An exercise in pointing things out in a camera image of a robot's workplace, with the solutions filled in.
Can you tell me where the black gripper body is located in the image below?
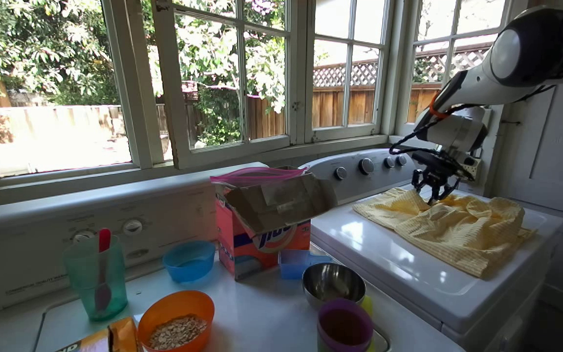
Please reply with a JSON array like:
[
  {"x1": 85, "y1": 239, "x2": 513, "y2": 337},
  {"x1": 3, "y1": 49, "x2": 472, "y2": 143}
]
[{"x1": 415, "y1": 155, "x2": 472, "y2": 184}]

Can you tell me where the beige plug adapter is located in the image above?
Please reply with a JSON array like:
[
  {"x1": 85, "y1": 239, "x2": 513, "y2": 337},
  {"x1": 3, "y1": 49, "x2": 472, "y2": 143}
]
[{"x1": 466, "y1": 157, "x2": 488, "y2": 184}]

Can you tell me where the small blue plastic cup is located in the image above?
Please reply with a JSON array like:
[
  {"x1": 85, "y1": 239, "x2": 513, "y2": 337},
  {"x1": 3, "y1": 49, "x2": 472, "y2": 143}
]
[{"x1": 277, "y1": 249, "x2": 337, "y2": 284}]

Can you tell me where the blue plastic bowl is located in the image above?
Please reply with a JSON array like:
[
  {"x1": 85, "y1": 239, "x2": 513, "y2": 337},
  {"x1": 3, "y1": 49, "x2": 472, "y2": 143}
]
[{"x1": 161, "y1": 239, "x2": 220, "y2": 286}]

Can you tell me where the white washing machine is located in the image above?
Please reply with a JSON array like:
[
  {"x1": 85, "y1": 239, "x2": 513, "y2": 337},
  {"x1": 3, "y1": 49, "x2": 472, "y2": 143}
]
[{"x1": 298, "y1": 147, "x2": 563, "y2": 352}]

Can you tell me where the thin black cable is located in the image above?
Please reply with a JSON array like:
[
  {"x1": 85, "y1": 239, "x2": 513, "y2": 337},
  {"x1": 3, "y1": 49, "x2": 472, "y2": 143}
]
[{"x1": 388, "y1": 116, "x2": 449, "y2": 157}]

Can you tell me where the pale garden wall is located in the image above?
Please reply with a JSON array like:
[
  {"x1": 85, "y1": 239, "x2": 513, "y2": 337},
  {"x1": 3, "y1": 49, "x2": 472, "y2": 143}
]
[{"x1": 0, "y1": 104, "x2": 173, "y2": 177}]

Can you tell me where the yellow striped towel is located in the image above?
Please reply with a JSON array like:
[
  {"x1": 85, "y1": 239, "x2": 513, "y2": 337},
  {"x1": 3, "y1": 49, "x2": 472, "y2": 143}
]
[{"x1": 353, "y1": 184, "x2": 537, "y2": 282}]

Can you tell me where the green tree foliage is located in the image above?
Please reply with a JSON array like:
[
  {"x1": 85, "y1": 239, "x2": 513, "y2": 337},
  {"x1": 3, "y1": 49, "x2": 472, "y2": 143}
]
[{"x1": 0, "y1": 0, "x2": 298, "y2": 149}]

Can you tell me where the orange food box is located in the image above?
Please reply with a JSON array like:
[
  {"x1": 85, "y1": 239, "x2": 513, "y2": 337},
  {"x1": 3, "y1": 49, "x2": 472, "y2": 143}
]
[{"x1": 75, "y1": 315, "x2": 142, "y2": 352}]

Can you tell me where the large grey washer knob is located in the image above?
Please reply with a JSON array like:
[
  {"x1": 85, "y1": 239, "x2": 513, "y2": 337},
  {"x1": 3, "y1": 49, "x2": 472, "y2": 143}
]
[{"x1": 357, "y1": 157, "x2": 376, "y2": 178}]

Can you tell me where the white dryer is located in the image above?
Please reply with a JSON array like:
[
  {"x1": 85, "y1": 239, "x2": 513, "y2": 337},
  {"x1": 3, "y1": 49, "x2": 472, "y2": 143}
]
[{"x1": 0, "y1": 161, "x2": 466, "y2": 352}]

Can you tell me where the red and white spoon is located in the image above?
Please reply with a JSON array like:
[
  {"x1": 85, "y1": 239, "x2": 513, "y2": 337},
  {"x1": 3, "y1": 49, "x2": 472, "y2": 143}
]
[{"x1": 95, "y1": 225, "x2": 114, "y2": 313}]

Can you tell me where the orange plastic bowl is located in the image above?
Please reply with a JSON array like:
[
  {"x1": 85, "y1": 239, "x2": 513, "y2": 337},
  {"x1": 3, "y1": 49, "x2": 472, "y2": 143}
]
[{"x1": 138, "y1": 290, "x2": 218, "y2": 352}]

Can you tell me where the white dryer knob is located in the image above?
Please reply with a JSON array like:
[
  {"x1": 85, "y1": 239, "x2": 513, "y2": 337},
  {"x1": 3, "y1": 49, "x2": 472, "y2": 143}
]
[
  {"x1": 122, "y1": 218, "x2": 146, "y2": 237},
  {"x1": 73, "y1": 227, "x2": 99, "y2": 247}
]

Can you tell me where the teal plastic cup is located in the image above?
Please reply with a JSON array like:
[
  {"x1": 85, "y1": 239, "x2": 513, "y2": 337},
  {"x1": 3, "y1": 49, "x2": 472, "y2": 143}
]
[{"x1": 63, "y1": 233, "x2": 132, "y2": 323}]

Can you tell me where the stainless steel bowl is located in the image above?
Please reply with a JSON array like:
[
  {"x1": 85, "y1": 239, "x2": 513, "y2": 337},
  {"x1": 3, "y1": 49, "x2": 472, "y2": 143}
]
[{"x1": 302, "y1": 261, "x2": 368, "y2": 309}]

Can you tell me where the wooden garden fence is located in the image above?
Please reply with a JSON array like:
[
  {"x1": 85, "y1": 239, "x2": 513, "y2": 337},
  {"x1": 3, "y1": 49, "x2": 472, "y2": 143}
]
[{"x1": 247, "y1": 44, "x2": 495, "y2": 143}]

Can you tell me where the orange detergent box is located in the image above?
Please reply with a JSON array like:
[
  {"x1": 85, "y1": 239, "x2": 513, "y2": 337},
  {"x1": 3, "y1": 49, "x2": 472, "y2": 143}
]
[{"x1": 210, "y1": 165, "x2": 339, "y2": 282}]

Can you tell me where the orange cable strap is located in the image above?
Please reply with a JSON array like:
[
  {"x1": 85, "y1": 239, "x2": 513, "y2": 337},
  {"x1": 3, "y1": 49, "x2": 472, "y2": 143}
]
[{"x1": 427, "y1": 104, "x2": 454, "y2": 124}]

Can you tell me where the purple plastic cup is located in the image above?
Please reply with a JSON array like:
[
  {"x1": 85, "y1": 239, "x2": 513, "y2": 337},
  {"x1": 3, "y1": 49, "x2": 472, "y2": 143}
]
[{"x1": 316, "y1": 298, "x2": 376, "y2": 352}]

